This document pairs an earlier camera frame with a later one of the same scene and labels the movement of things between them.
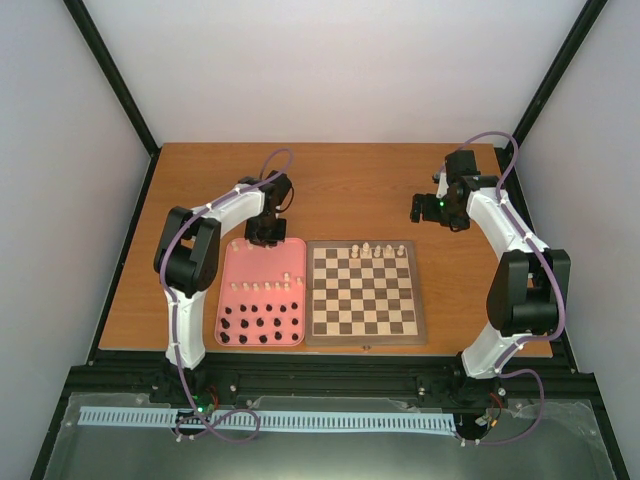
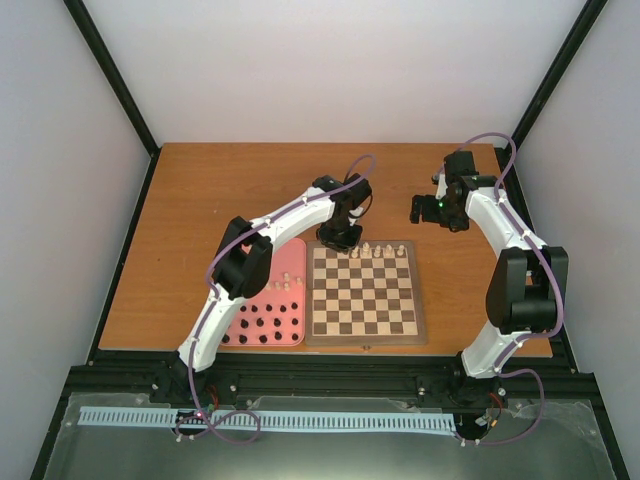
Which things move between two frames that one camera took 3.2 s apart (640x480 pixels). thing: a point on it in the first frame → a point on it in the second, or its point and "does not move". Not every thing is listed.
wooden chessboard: (363, 293) does not move
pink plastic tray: (262, 294) does not move
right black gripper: (461, 223) does not move
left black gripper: (254, 239) → (344, 246)
